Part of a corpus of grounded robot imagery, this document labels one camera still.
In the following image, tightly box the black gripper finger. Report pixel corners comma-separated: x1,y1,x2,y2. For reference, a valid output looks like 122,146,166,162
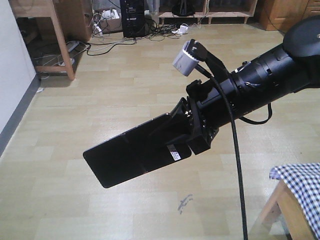
148,119,192,148
170,97,192,125

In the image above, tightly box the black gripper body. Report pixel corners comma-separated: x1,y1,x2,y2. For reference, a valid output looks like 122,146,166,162
186,79,230,155

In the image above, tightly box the black smartphone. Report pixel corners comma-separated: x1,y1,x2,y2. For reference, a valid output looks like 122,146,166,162
83,113,192,188

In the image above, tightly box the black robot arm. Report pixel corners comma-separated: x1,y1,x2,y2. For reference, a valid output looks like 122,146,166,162
148,15,320,154

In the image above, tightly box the black white checkered bed sheet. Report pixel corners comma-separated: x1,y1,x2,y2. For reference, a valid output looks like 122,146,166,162
269,162,320,240

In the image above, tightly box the wooden desk shelf unit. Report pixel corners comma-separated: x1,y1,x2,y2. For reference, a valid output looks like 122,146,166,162
9,0,93,80

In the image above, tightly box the white power adapter on floor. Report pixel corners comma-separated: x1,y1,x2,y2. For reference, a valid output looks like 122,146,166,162
172,24,189,36

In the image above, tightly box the low wooden bench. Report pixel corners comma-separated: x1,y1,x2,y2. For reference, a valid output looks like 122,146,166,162
157,0,258,25

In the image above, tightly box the black computer tower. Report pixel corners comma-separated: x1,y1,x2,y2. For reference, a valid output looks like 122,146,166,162
120,0,146,38

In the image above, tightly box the black camera cable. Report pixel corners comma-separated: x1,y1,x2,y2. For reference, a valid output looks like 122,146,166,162
197,63,273,240

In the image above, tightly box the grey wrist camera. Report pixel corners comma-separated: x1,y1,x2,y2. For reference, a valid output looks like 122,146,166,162
172,40,199,77

